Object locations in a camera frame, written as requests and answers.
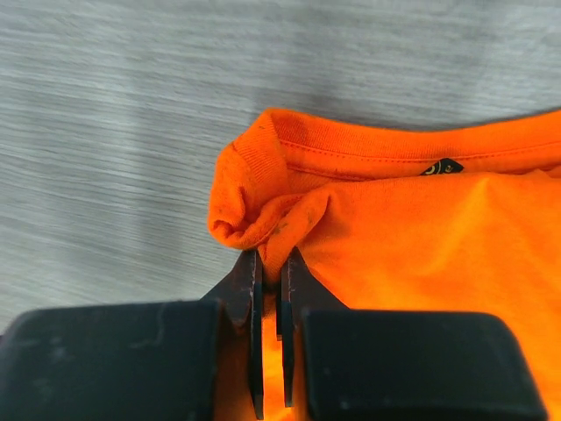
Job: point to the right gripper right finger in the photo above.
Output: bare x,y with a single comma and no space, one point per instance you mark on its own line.
339,363

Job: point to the orange t-shirt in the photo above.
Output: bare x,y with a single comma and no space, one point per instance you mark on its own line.
463,220

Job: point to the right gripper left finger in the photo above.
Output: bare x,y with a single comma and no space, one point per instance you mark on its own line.
175,360

